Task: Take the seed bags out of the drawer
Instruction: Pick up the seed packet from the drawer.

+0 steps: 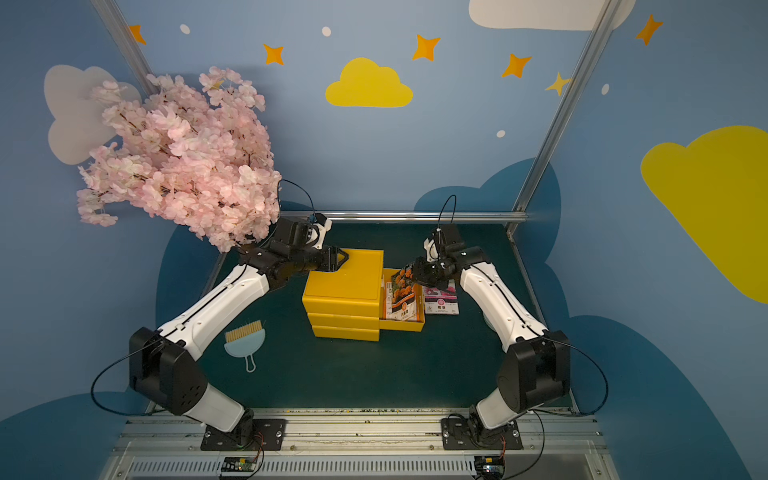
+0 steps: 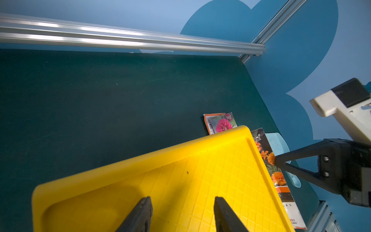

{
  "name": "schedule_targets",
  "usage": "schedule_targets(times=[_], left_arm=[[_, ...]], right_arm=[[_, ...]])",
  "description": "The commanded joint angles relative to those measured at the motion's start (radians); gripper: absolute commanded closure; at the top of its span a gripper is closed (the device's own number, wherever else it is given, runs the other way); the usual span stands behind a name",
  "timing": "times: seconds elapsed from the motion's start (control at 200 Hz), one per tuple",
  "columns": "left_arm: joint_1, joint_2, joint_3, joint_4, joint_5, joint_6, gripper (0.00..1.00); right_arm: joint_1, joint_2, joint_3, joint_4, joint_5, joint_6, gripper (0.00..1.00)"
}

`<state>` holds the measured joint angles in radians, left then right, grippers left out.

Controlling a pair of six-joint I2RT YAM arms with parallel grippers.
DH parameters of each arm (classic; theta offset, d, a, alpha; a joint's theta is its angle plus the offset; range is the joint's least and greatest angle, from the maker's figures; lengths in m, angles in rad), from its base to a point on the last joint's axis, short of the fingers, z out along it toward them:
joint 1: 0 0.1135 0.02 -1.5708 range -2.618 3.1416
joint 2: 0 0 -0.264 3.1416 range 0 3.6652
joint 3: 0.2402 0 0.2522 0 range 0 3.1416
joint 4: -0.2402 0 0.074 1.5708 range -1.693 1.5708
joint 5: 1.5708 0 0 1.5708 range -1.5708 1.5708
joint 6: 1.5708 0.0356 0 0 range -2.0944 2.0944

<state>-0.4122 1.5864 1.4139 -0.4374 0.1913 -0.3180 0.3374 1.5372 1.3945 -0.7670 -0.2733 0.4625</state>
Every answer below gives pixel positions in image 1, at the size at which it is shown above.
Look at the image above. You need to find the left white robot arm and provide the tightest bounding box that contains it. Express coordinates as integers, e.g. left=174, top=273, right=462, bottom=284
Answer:
left=129, top=214, right=349, bottom=444

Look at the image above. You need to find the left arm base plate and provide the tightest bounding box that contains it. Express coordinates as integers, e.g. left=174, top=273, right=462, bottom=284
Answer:
left=200, top=418, right=287, bottom=452

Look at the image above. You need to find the pink flower seed bag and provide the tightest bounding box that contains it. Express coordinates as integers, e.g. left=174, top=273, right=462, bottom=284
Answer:
left=423, top=280, right=460, bottom=316

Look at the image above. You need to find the yellow three-drawer cabinet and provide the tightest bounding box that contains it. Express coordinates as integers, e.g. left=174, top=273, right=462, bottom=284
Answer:
left=302, top=249, right=384, bottom=330

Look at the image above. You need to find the yellow bottom drawer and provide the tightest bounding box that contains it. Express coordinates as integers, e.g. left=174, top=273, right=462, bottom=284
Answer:
left=312, top=325, right=380, bottom=342

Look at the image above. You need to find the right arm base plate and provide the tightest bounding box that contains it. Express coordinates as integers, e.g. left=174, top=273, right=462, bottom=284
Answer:
left=440, top=414, right=523, bottom=451

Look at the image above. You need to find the green circuit board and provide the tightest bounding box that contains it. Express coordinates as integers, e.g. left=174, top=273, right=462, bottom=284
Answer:
left=218, top=457, right=258, bottom=480
left=473, top=455, right=505, bottom=480

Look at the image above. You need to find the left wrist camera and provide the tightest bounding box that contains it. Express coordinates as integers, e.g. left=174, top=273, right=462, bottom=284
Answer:
left=308, top=213, right=332, bottom=250

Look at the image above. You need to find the aluminium frame post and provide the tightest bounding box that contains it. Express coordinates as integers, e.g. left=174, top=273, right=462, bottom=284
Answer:
left=90, top=0, right=159, bottom=96
left=506, top=0, right=622, bottom=242

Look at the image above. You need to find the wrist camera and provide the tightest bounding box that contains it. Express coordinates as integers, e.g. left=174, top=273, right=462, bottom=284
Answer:
left=423, top=238, right=439, bottom=262
left=308, top=213, right=332, bottom=250

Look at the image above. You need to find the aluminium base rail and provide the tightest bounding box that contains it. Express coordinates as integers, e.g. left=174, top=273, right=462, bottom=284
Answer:
left=100, top=408, right=619, bottom=479

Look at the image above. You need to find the right green circuit board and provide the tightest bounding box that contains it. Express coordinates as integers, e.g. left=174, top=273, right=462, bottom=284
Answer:
left=473, top=455, right=505, bottom=480

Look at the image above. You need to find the left green circuit board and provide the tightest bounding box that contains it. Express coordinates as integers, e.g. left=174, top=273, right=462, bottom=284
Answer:
left=218, top=457, right=258, bottom=480

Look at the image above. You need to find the rear horizontal aluminium bar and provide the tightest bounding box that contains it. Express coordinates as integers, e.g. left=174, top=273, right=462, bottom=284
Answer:
left=277, top=210, right=529, bottom=224

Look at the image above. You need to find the right aluminium frame post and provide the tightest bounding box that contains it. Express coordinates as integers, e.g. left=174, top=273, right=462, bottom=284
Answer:
left=506, top=0, right=622, bottom=242

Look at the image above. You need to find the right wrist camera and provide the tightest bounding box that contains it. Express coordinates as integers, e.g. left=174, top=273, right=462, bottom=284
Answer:
left=423, top=238, right=439, bottom=262

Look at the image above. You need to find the marigold flower seed bag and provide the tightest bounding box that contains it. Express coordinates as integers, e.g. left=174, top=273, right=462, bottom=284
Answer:
left=388, top=266, right=417, bottom=321

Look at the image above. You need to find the pink cherry blossom tree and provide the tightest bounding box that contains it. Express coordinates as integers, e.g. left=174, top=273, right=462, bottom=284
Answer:
left=77, top=67, right=281, bottom=253

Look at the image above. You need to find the left aluminium frame post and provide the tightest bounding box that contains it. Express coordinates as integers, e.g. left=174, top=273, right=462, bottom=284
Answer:
left=90, top=0, right=159, bottom=96

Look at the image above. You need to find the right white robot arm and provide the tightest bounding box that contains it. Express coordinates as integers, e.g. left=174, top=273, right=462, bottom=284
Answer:
left=411, top=224, right=571, bottom=431

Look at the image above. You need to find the light blue hand brush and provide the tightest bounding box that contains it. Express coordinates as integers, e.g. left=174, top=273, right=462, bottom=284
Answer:
left=224, top=320, right=266, bottom=373

